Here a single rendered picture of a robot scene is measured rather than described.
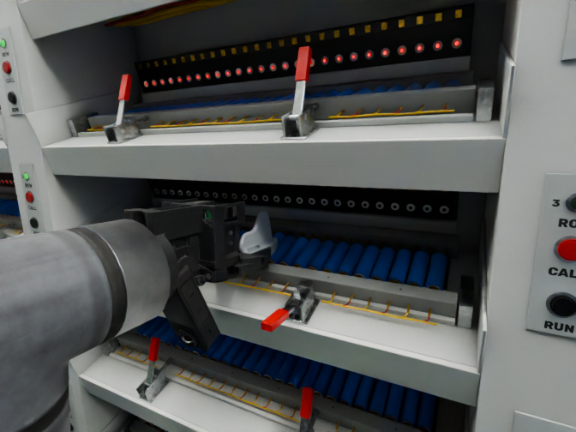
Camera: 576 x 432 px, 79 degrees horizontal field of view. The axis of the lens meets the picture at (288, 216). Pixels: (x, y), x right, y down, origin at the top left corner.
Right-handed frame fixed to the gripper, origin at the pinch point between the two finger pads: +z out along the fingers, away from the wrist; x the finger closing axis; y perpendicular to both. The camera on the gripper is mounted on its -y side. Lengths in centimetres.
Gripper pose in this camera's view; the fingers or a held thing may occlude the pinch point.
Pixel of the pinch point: (260, 244)
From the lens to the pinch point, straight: 48.7
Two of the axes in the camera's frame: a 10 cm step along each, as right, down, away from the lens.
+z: 4.7, -1.3, 8.7
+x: -8.8, -0.8, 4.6
